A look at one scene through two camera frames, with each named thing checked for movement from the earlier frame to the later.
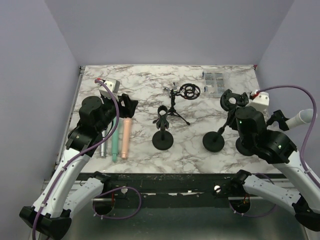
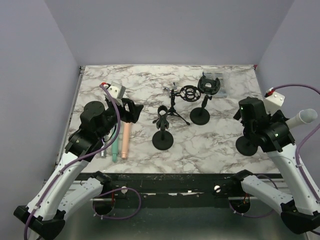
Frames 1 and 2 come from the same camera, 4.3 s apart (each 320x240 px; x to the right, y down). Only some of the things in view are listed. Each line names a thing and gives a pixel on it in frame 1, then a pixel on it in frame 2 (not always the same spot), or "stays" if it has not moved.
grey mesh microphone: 103,145 stays
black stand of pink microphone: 214,141 → 207,86
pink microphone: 127,127 stays
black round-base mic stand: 162,140 stays
